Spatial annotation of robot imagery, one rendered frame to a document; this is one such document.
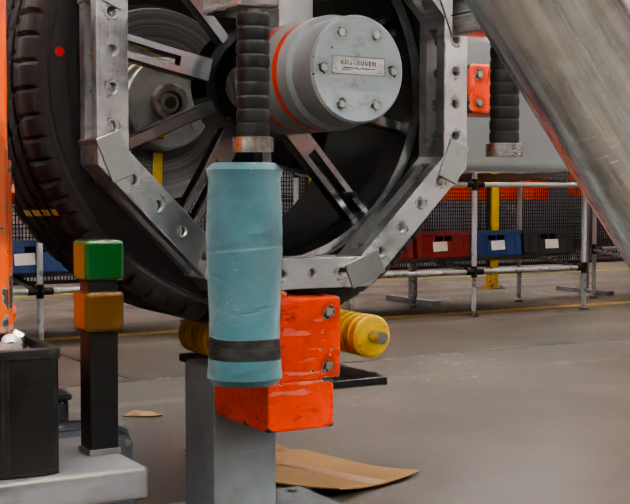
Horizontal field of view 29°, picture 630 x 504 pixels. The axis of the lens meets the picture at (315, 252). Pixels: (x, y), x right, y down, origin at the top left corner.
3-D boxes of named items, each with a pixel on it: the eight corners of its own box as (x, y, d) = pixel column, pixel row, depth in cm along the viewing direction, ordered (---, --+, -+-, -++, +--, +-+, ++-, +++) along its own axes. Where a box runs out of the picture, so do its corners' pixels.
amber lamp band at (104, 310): (111, 327, 121) (110, 288, 121) (125, 331, 118) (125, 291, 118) (72, 330, 119) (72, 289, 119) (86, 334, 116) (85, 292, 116)
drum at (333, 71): (319, 137, 164) (320, 32, 163) (409, 130, 146) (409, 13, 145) (226, 134, 157) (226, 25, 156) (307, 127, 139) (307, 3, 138)
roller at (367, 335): (294, 335, 188) (294, 298, 188) (401, 358, 162) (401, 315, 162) (261, 337, 185) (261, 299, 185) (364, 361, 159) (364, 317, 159)
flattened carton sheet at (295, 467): (259, 444, 335) (259, 431, 335) (419, 476, 298) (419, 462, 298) (177, 462, 312) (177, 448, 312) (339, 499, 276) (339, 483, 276)
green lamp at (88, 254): (110, 278, 121) (110, 238, 121) (125, 280, 118) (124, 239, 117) (72, 279, 119) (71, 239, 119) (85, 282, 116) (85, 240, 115)
